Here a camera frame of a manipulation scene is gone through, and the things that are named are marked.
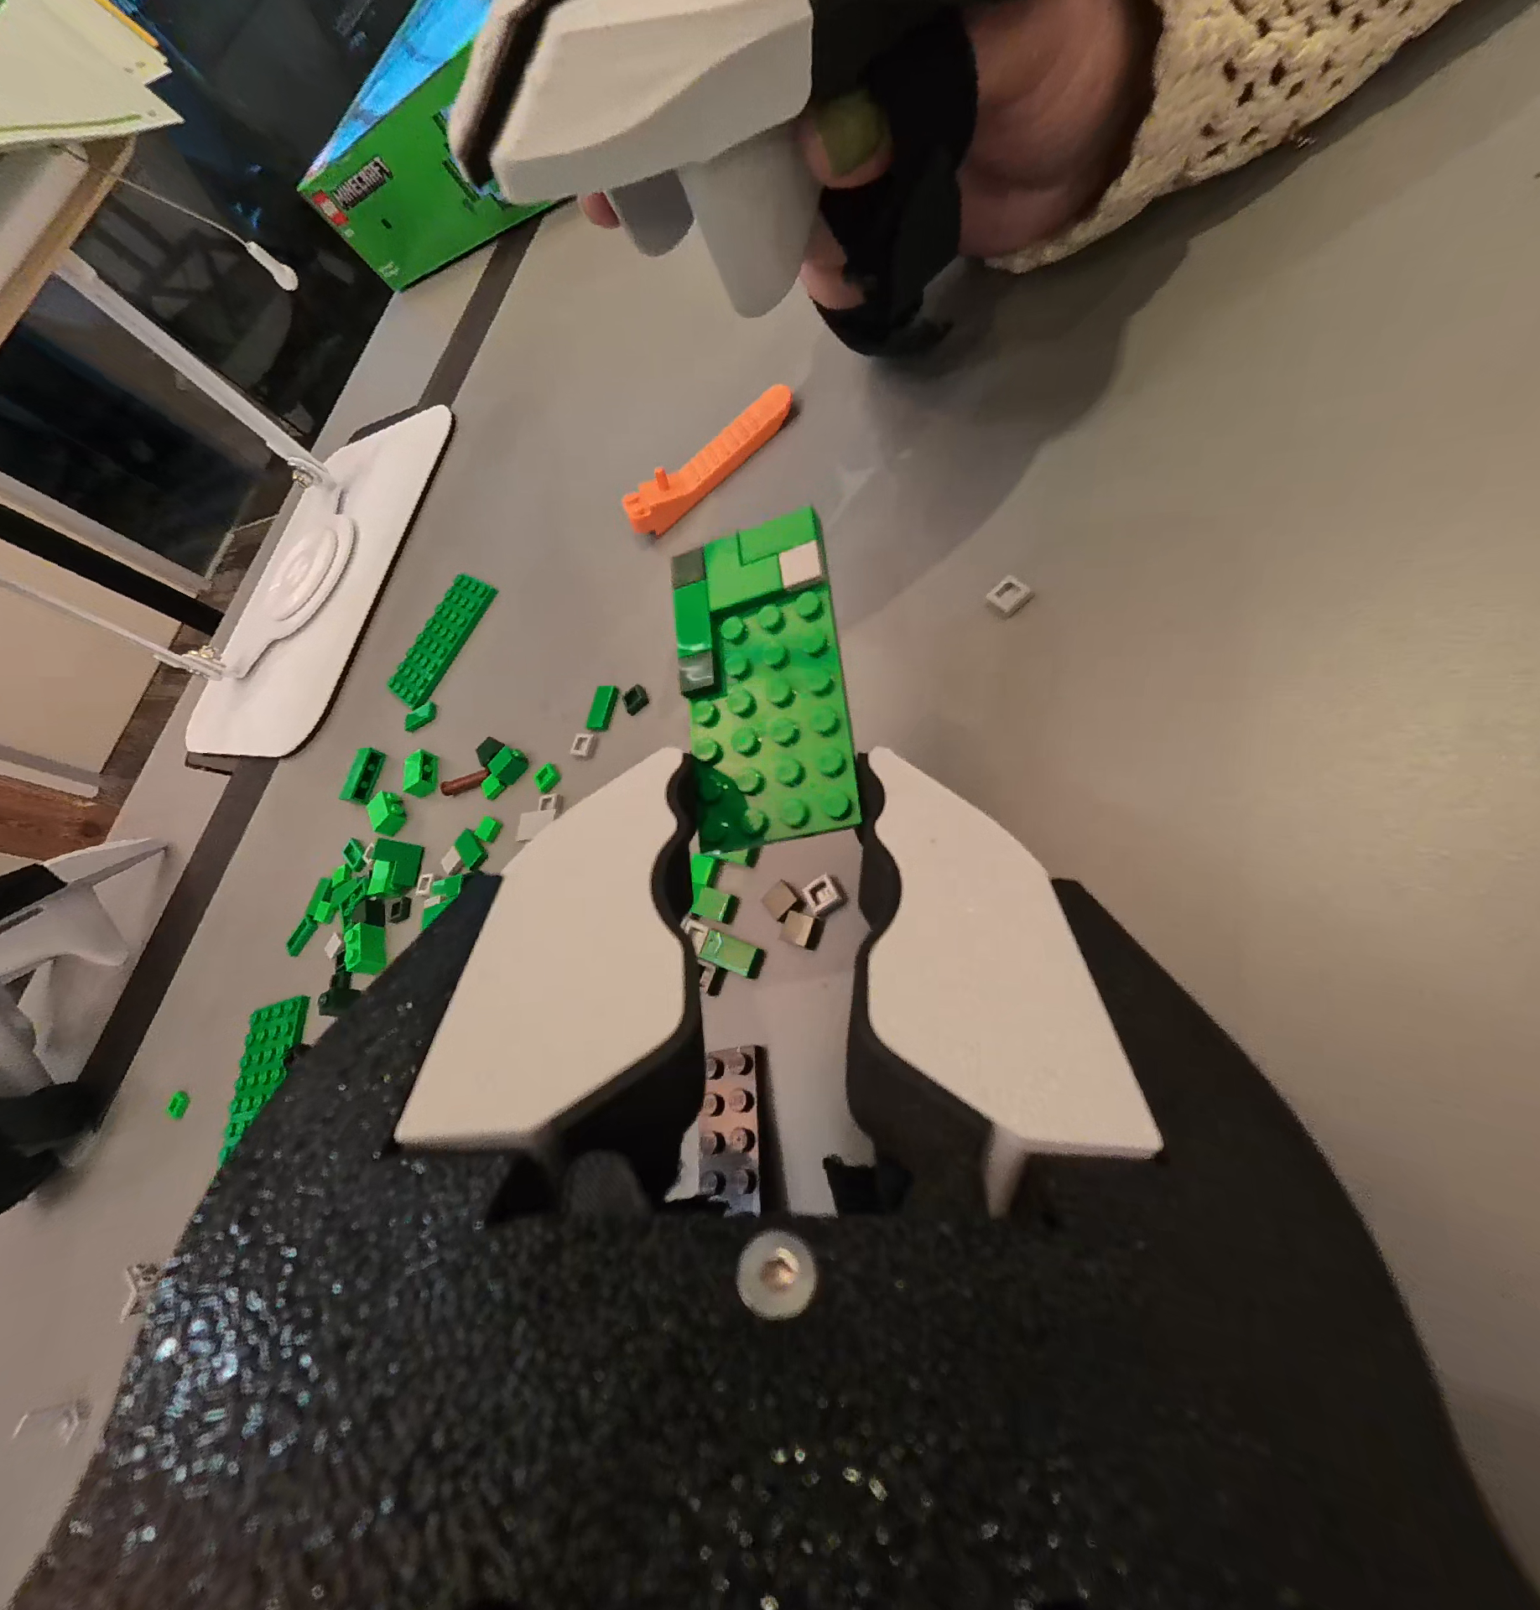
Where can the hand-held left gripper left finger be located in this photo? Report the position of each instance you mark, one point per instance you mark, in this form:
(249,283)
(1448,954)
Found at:
(557,1007)

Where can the dark green small lego tile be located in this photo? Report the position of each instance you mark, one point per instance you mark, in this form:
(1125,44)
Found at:
(688,571)

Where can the dark green lego piece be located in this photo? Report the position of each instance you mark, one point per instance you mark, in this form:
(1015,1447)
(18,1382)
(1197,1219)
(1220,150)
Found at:
(698,674)

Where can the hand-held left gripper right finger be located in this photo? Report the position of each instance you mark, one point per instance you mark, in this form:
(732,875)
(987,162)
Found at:
(1010,1007)

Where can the long green studded lego plate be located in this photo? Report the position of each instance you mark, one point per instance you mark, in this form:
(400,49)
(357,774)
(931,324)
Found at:
(442,641)
(263,1078)

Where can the lego instruction booklet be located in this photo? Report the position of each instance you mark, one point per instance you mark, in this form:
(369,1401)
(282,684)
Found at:
(53,64)

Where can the green lego base plate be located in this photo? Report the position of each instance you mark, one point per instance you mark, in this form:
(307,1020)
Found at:
(783,729)

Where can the orange lego brick separator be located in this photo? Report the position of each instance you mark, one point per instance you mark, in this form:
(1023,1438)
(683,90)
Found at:
(707,458)

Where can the person's right hand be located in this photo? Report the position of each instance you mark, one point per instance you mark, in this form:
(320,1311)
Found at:
(1060,114)

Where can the black lego plate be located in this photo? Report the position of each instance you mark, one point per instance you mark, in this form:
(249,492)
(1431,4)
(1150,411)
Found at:
(731,1126)

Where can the green rectangular lego tile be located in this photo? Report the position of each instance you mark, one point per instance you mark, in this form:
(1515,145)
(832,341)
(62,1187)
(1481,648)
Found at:
(692,623)

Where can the small light grey lego piece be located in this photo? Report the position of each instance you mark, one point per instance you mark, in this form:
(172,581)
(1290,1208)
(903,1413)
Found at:
(141,1287)
(57,1420)

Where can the brown lego bar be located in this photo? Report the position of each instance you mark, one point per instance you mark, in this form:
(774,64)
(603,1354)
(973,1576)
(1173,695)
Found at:
(466,782)

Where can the pile of loose lego pieces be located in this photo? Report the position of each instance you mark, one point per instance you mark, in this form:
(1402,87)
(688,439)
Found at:
(394,869)

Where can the grey square lego tile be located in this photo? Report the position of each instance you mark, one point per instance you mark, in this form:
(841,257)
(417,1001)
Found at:
(802,567)
(1010,595)

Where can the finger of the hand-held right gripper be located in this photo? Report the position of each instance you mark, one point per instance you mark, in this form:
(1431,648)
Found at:
(670,87)
(492,75)

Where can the green lego set box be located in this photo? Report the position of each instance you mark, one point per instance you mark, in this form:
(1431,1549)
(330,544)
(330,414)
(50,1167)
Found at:
(405,164)

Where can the green L-shaped lego tile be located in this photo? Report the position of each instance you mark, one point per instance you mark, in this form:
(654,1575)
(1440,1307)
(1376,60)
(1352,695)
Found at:
(745,571)

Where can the person's right forearm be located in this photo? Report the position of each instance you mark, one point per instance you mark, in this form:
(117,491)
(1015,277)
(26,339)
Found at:
(1261,87)

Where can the black and white tool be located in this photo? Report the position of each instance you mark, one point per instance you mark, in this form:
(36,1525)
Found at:
(40,957)

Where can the grey lego brick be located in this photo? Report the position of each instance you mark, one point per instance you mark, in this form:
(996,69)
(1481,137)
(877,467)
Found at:
(538,819)

